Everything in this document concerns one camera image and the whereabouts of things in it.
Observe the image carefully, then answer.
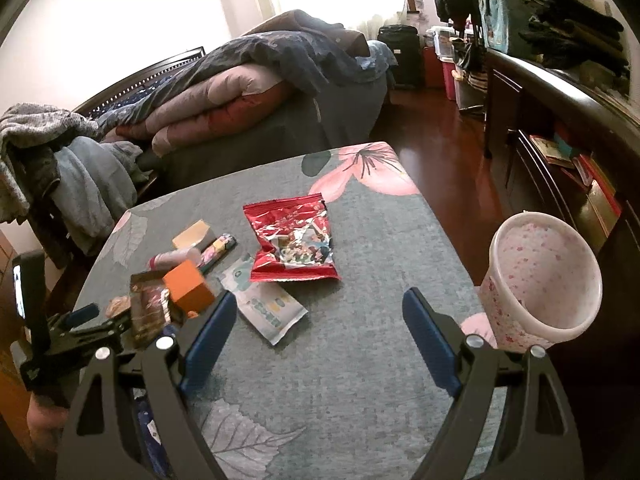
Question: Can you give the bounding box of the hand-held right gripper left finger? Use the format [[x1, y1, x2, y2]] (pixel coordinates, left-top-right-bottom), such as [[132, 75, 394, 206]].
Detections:
[[56, 290, 238, 480]]

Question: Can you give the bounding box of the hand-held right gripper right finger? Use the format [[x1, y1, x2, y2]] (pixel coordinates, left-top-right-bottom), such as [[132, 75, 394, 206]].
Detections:
[[402, 287, 586, 480]]

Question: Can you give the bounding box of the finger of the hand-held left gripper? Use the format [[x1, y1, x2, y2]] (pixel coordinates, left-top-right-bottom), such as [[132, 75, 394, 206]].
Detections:
[[70, 317, 137, 348], [65, 302, 101, 329]]

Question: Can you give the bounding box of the brown snack packet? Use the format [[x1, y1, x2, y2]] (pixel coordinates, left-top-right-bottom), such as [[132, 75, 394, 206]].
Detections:
[[129, 270, 173, 351]]

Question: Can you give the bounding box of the small orange box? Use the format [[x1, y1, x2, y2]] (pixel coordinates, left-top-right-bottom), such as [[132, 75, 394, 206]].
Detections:
[[162, 259, 217, 318]]

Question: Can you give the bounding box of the white green wipe packet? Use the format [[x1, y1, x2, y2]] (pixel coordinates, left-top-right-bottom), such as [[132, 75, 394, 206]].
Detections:
[[217, 255, 308, 347]]

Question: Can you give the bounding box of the colourful candy bar wrapper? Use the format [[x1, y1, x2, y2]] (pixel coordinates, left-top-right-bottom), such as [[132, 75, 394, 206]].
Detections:
[[197, 232, 237, 276]]

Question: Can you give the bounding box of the small beige box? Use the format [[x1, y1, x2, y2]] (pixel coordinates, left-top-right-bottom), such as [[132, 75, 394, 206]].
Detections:
[[171, 219, 212, 251]]

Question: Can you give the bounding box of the pink floral plastic bin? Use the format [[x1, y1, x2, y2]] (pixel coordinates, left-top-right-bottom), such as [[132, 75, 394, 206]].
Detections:
[[477, 210, 603, 353]]

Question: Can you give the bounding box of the red foil snack bag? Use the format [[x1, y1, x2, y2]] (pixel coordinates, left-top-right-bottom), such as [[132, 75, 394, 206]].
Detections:
[[242, 194, 341, 283]]

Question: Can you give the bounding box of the person's left forearm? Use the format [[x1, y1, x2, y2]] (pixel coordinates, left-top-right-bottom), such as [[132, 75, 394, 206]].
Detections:
[[25, 392, 73, 453]]

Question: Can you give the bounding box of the grey floral tablecloth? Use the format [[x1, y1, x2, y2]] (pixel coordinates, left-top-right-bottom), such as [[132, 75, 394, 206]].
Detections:
[[62, 141, 506, 480]]

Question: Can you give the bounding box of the blue patterned clothing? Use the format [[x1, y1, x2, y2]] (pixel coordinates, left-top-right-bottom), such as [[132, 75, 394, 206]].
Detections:
[[134, 390, 167, 467]]

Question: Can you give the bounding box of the light blue garment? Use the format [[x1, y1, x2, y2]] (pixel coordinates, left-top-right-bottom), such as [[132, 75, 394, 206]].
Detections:
[[52, 137, 151, 256]]

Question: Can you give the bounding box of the grey knit garment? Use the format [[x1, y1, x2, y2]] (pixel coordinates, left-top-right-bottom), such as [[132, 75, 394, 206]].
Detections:
[[0, 103, 106, 223]]

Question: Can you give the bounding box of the navy star print sheet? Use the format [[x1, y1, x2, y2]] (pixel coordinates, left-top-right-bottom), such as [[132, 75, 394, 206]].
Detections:
[[95, 82, 166, 121]]

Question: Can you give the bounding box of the dark grey bed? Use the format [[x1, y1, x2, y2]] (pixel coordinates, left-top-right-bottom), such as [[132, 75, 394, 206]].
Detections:
[[75, 45, 401, 206]]

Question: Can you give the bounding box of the row of books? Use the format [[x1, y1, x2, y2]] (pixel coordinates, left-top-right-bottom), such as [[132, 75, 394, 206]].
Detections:
[[527, 132, 623, 241]]

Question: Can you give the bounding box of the pink red folded quilt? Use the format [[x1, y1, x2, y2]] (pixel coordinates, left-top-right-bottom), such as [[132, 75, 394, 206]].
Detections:
[[115, 67, 296, 158]]

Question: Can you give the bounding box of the dark wooden headboard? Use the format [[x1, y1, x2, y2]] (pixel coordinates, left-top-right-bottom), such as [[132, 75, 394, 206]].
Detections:
[[72, 46, 207, 116]]

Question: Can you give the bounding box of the red storage box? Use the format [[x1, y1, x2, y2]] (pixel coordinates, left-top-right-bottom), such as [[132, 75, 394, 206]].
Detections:
[[440, 57, 463, 103], [422, 46, 446, 90]]

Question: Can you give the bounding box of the dark wooden cabinet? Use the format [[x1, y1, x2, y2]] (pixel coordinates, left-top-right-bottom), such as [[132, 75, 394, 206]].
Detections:
[[482, 47, 640, 480]]

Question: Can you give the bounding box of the black handbag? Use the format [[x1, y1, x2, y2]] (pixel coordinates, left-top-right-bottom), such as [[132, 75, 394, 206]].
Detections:
[[457, 40, 488, 73]]

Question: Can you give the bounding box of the black suitcase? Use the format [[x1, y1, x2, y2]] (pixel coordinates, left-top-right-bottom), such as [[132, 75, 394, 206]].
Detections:
[[376, 24, 423, 90]]

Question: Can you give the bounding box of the blue grey duvet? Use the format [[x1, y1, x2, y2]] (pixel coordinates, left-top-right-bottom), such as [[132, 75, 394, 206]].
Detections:
[[95, 30, 401, 131]]

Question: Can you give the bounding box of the clear storage box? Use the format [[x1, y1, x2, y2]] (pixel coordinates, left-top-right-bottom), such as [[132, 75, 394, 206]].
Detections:
[[432, 27, 458, 61]]

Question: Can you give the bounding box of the teal printed bag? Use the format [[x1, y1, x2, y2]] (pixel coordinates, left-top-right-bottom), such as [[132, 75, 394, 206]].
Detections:
[[477, 0, 551, 56]]

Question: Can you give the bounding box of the stack of dark folded clothes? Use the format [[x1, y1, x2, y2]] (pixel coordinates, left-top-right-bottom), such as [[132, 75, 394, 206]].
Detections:
[[517, 0, 631, 96]]

